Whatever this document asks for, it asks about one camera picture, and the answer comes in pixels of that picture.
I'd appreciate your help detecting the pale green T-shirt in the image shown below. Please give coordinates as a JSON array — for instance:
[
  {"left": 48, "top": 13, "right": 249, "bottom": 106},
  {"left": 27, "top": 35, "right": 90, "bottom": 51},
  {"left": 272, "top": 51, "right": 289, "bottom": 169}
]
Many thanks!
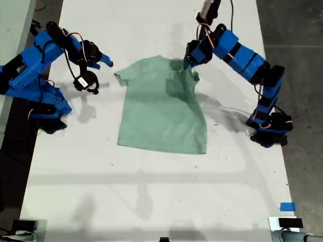
[{"left": 114, "top": 54, "right": 208, "bottom": 155}]

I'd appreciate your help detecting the black stand leg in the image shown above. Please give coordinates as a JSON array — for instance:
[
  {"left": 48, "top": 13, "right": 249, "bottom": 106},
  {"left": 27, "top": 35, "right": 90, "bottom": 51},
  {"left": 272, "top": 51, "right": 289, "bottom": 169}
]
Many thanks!
[{"left": 29, "top": 21, "right": 42, "bottom": 35}]

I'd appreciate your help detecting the pale side table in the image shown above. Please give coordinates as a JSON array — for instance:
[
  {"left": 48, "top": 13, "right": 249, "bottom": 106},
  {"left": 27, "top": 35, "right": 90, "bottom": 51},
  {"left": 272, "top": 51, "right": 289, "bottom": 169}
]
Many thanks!
[{"left": 0, "top": 0, "right": 37, "bottom": 149}]

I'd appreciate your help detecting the blue tape strip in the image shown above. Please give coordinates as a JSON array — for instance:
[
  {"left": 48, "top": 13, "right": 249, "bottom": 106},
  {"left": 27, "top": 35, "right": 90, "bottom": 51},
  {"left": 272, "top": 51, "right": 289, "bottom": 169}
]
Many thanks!
[{"left": 280, "top": 202, "right": 296, "bottom": 212}]

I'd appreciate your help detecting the small black box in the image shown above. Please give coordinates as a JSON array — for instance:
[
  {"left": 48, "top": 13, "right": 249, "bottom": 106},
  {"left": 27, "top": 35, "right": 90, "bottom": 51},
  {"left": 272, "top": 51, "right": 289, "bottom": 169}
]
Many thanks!
[
  {"left": 11, "top": 219, "right": 39, "bottom": 230},
  {"left": 278, "top": 218, "right": 303, "bottom": 229}
]

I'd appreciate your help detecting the grey metal clamp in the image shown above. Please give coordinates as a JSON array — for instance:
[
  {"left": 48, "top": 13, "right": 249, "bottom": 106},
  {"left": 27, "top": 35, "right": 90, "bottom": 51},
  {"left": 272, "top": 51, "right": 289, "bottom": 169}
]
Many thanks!
[
  {"left": 0, "top": 231, "right": 37, "bottom": 242},
  {"left": 271, "top": 229, "right": 323, "bottom": 242}
]

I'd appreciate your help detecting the black camera box with label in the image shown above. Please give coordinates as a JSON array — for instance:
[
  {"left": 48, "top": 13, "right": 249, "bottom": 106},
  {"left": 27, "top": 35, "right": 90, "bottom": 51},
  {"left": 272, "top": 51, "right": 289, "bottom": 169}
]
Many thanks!
[
  {"left": 72, "top": 71, "right": 100, "bottom": 95},
  {"left": 196, "top": 0, "right": 222, "bottom": 26}
]

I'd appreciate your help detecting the thin dark cable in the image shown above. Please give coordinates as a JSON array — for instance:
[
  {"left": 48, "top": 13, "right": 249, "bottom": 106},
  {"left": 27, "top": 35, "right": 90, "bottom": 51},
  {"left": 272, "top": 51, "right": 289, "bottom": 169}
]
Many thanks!
[{"left": 34, "top": 0, "right": 49, "bottom": 11}]

